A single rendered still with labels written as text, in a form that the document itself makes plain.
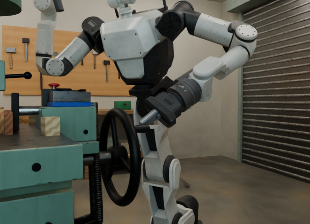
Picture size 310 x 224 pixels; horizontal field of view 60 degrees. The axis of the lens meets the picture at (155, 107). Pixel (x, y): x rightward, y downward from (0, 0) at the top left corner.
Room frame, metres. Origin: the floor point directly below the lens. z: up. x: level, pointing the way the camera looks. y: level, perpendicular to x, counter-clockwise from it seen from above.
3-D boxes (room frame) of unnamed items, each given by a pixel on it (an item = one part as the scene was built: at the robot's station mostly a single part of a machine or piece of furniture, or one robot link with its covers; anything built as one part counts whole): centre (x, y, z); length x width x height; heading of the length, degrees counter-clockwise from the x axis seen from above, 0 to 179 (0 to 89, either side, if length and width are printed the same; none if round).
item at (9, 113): (0.66, 0.36, 0.92); 0.17 x 0.02 x 0.05; 29
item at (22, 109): (0.69, 0.33, 0.95); 0.09 x 0.07 x 0.09; 29
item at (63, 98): (0.74, 0.25, 0.99); 0.13 x 0.11 x 0.06; 29
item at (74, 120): (0.74, 0.25, 0.91); 0.15 x 0.14 x 0.09; 29
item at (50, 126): (0.59, 0.23, 0.92); 0.04 x 0.03 x 0.04; 37
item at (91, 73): (3.85, 1.04, 1.50); 2.00 x 0.04 x 0.90; 112
